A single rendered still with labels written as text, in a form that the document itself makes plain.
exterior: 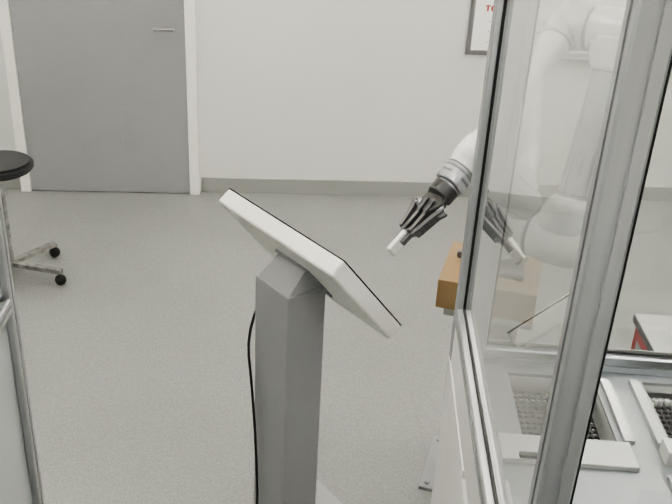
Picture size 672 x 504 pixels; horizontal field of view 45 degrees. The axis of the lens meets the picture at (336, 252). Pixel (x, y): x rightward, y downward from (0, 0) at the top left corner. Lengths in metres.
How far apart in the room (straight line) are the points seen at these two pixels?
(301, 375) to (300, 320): 0.17
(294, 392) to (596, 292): 1.43
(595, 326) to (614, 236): 0.11
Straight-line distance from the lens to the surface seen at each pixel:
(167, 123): 5.26
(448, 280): 2.57
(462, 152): 2.21
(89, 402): 3.49
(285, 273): 2.12
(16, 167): 4.17
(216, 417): 3.35
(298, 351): 2.17
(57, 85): 5.32
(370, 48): 5.17
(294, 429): 2.32
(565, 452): 1.02
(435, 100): 5.31
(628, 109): 0.83
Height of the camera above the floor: 2.04
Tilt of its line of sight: 26 degrees down
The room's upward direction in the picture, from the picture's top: 3 degrees clockwise
